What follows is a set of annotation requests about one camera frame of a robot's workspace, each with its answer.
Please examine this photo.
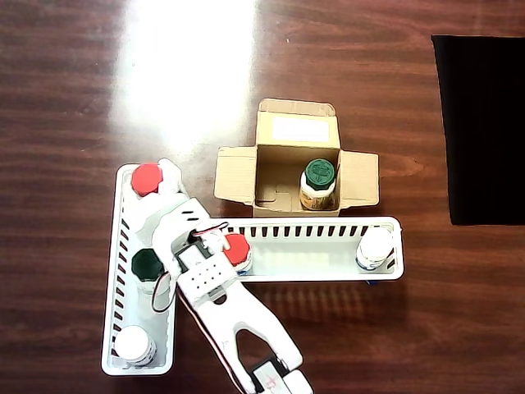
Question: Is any red-capped bottle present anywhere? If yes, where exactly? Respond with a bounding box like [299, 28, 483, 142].
[223, 233, 253, 275]
[130, 163, 165, 199]

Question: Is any green-capped bottle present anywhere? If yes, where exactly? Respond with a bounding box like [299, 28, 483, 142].
[299, 158, 340, 211]
[130, 248, 166, 295]

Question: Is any white plastic basket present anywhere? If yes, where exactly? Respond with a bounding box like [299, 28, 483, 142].
[193, 216, 406, 284]
[100, 163, 182, 377]

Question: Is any open cardboard box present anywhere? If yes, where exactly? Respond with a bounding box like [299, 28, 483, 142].
[213, 97, 381, 218]

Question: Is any black cloth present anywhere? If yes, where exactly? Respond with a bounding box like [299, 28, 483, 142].
[430, 34, 525, 226]

